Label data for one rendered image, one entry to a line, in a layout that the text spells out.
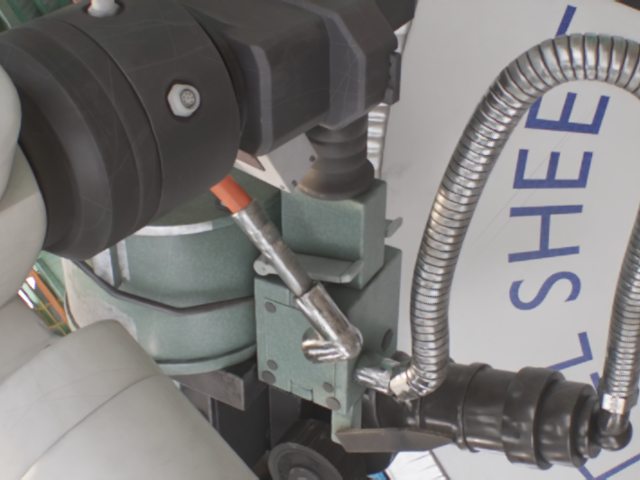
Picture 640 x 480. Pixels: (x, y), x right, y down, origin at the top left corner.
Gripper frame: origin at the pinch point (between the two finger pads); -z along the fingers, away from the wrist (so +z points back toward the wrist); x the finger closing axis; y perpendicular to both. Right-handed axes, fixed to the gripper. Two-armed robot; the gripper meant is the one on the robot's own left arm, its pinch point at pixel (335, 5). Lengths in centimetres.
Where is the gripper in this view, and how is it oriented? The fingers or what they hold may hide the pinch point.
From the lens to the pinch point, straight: 52.1
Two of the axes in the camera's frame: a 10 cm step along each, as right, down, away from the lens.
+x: -7.6, -3.8, 5.2
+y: 0.0, 8.1, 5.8
